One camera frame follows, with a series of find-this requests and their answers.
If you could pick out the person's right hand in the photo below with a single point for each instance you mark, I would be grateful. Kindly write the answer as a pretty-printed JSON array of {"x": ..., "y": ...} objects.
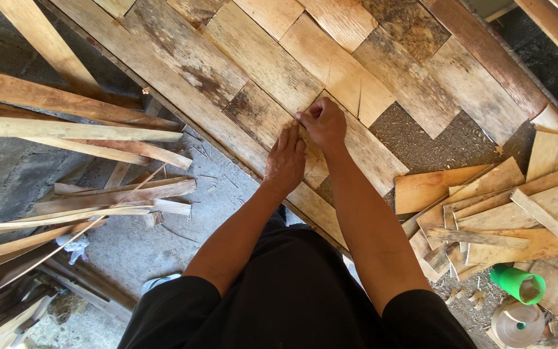
[{"x": 326, "y": 126}]

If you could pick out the person's left hand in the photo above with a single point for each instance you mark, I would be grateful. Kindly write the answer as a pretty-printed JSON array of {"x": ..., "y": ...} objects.
[{"x": 284, "y": 165}]

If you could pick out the dark stained veneer strip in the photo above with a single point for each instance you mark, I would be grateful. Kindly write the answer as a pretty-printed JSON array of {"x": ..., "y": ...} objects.
[{"x": 255, "y": 114}]

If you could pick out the large panel of laid veneer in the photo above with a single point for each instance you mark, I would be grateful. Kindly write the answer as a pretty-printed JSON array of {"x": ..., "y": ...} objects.
[{"x": 269, "y": 53}]

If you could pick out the person's black clothing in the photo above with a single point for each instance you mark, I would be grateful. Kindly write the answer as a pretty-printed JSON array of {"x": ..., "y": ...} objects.
[{"x": 288, "y": 300}]

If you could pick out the white shoe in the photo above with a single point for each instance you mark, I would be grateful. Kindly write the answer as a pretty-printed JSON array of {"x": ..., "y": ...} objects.
[{"x": 159, "y": 282}]

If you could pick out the pile of loose veneer offcuts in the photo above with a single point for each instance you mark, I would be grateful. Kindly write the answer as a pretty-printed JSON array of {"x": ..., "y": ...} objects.
[{"x": 492, "y": 213}]

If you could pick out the heap of long wooden slats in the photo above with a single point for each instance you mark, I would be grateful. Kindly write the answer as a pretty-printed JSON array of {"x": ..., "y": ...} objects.
[{"x": 75, "y": 145}]

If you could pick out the small curled wood chips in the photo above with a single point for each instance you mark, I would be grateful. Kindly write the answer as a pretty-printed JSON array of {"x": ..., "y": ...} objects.
[{"x": 468, "y": 296}]

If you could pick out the white crumpled cloth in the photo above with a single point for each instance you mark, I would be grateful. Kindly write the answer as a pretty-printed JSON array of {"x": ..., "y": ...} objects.
[{"x": 74, "y": 246}]

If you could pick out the green plastic cup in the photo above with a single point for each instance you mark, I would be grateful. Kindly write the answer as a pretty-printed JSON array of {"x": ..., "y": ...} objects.
[{"x": 514, "y": 281}]

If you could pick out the wooden beam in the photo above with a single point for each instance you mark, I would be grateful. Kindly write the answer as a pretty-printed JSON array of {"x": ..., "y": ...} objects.
[{"x": 557, "y": 22}]

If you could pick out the roll of tan edge tape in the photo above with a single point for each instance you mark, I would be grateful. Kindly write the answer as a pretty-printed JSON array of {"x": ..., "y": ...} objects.
[{"x": 514, "y": 327}]

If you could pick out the stack of dark timber frames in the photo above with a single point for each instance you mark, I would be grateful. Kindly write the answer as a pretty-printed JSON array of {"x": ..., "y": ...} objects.
[{"x": 12, "y": 310}]

